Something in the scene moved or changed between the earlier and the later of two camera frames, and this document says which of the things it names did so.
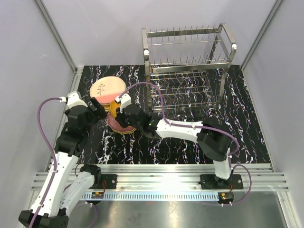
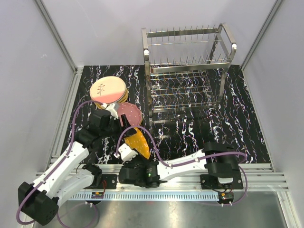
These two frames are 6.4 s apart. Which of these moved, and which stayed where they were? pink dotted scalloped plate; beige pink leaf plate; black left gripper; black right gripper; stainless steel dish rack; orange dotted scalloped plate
Moved: orange dotted scalloped plate; black left gripper; pink dotted scalloped plate; black right gripper
Stayed: stainless steel dish rack; beige pink leaf plate
